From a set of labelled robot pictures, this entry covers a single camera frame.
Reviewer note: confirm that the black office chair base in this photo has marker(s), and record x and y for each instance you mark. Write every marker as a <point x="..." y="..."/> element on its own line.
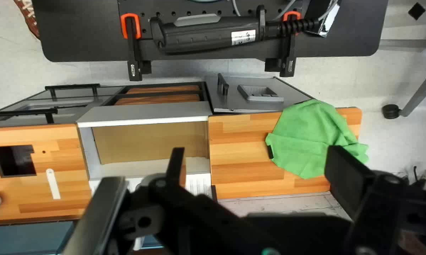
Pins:
<point x="419" y="92"/>

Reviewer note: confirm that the black box device with label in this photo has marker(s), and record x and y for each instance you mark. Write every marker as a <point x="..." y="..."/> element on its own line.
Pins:
<point x="199" y="36"/>

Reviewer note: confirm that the brown patterned object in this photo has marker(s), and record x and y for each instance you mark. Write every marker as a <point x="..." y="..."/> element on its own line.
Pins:
<point x="29" y="16"/>

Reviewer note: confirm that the green towel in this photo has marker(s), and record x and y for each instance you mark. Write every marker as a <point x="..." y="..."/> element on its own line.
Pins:
<point x="310" y="136"/>

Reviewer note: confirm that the black pegboard table top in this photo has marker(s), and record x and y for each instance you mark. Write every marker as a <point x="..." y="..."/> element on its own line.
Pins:
<point x="80" y="40"/>

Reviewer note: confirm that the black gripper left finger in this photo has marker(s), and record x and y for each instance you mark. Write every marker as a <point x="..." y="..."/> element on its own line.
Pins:
<point x="176" y="166"/>

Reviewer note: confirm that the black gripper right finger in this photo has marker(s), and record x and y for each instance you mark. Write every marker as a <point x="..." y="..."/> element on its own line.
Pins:
<point x="348" y="176"/>

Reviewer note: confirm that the white strip piece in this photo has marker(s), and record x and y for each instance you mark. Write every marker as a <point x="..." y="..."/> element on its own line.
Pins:
<point x="53" y="183"/>

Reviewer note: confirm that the wooden counter top with cutout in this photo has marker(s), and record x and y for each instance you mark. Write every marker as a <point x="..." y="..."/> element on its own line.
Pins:
<point x="57" y="146"/>

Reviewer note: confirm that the white sink basin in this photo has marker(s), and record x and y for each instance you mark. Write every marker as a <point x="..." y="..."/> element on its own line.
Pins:
<point x="146" y="142"/>

